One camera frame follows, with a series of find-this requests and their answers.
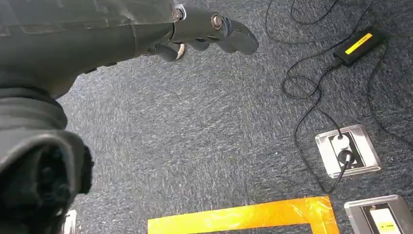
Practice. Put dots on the floor socket with plugs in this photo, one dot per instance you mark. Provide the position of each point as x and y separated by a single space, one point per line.
371 158

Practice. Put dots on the floor socket with yellow label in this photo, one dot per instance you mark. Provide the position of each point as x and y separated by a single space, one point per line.
358 213

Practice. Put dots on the black plug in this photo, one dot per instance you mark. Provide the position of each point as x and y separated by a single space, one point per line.
346 157

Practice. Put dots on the white plug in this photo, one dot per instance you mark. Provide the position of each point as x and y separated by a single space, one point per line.
340 142

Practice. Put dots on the yellow floor tape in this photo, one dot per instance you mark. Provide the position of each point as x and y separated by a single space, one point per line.
242 216

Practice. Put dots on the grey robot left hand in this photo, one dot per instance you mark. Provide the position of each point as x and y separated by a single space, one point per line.
80 35

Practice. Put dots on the black power adapter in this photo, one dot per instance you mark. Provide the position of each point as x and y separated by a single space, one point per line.
358 46

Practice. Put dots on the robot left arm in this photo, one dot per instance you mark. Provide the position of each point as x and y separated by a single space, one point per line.
29 148

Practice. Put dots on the silver metal plate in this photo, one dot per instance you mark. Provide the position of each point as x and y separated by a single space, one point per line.
70 223

